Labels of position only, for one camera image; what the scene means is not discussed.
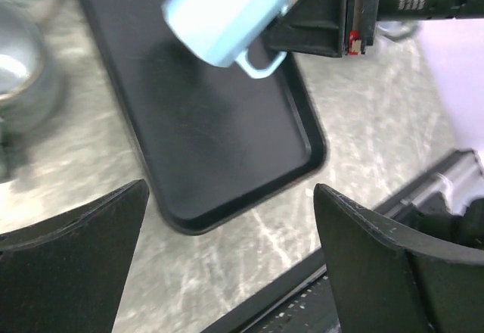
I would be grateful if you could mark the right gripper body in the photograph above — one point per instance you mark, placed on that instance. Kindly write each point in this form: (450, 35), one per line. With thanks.
(359, 25)

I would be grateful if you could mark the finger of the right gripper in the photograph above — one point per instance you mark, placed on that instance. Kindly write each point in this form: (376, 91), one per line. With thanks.
(310, 27)

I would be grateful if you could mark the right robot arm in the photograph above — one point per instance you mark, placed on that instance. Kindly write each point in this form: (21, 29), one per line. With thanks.
(419, 267)

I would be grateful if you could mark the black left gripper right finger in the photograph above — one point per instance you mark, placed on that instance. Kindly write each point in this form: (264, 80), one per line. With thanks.
(388, 277)

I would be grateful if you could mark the aluminium rail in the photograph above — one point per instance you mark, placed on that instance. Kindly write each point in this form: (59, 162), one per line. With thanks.
(460, 184)

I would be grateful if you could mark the light blue mug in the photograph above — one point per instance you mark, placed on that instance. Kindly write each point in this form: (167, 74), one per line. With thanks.
(219, 32)

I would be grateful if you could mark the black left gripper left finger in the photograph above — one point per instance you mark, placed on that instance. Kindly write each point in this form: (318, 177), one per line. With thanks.
(67, 273)

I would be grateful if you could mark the black tray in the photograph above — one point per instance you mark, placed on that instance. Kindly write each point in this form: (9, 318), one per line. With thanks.
(214, 142)

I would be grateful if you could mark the grey mug white rim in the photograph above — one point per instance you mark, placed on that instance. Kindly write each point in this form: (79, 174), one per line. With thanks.
(31, 85)

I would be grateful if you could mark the pale grey mug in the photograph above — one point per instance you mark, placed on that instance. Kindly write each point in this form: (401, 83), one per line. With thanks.
(398, 30)

